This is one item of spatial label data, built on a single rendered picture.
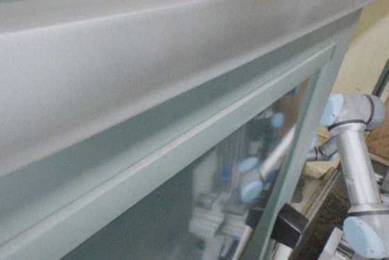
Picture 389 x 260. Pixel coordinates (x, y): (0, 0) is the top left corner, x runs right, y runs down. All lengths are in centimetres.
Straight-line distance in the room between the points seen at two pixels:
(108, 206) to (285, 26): 15
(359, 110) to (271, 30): 96
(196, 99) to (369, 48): 170
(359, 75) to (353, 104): 79
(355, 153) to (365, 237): 26
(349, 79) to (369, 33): 26
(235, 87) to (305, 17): 7
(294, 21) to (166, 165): 12
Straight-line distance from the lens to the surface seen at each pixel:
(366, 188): 106
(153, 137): 17
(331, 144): 140
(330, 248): 127
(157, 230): 22
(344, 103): 110
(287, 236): 69
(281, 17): 19
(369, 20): 184
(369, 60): 187
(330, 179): 208
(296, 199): 205
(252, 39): 16
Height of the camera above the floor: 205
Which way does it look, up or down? 35 degrees down
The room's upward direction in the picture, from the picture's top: 4 degrees clockwise
